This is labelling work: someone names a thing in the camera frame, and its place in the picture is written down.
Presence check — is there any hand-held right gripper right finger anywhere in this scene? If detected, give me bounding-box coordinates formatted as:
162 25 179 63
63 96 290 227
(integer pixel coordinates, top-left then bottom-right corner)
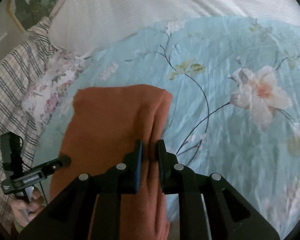
157 139 281 240

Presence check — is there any plaid checked blanket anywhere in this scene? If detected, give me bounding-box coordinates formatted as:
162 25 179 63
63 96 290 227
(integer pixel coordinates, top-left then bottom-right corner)
0 16 56 232

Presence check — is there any light blue floral bedsheet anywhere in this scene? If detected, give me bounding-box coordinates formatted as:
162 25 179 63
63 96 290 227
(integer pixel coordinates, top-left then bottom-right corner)
36 15 300 240

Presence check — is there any white ribbed pillow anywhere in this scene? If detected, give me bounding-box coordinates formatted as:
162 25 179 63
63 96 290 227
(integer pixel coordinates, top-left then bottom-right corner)
48 0 300 56

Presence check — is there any rust orange knit sweater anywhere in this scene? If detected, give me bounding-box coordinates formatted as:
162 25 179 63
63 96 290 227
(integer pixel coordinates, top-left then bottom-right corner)
49 84 174 240

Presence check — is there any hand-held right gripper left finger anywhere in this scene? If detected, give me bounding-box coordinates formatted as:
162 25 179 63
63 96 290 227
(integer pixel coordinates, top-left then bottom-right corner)
17 140 143 240

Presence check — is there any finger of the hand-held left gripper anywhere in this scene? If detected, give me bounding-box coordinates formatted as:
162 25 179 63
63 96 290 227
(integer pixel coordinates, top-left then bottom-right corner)
43 156 72 175

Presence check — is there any white floral pillow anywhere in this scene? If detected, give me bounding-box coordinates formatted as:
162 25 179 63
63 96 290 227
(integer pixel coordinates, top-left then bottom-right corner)
21 49 91 126

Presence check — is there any person's left hand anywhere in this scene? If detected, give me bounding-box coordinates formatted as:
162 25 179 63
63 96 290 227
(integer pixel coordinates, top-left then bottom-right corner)
11 188 48 227

